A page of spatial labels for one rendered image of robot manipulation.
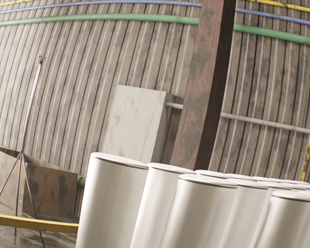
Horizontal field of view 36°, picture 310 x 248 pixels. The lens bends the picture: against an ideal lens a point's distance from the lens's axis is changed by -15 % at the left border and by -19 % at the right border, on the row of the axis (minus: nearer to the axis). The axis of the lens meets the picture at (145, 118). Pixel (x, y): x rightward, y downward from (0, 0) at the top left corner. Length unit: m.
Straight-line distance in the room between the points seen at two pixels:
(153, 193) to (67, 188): 6.11
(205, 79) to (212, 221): 4.58
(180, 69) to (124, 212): 6.11
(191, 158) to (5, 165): 2.93
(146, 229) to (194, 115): 4.17
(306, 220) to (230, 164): 5.75
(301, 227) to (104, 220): 0.61
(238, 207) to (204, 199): 0.27
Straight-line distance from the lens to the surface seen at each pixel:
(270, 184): 1.86
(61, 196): 7.73
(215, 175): 1.97
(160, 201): 1.70
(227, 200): 1.34
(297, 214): 1.20
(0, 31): 10.93
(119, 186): 1.47
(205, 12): 6.08
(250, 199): 1.57
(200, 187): 1.31
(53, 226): 2.78
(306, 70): 6.71
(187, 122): 5.86
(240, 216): 1.57
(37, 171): 7.26
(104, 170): 1.47
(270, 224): 1.23
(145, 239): 1.72
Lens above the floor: 1.39
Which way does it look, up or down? 3 degrees up
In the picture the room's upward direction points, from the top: 13 degrees clockwise
